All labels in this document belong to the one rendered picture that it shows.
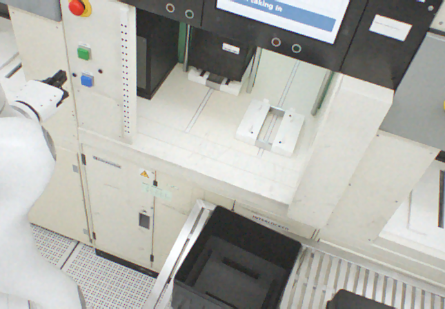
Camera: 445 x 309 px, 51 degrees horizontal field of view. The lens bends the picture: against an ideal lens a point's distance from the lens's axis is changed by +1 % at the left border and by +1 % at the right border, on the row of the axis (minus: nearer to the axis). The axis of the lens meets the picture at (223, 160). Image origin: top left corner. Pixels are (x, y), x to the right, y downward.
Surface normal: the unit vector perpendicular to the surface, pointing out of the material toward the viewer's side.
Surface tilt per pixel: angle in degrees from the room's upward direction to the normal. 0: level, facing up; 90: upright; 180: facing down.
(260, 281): 0
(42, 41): 90
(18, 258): 79
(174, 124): 0
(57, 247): 0
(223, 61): 90
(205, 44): 90
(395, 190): 90
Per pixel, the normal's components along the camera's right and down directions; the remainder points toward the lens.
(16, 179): 0.32, 0.63
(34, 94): 0.12, -0.67
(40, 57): -0.32, 0.68
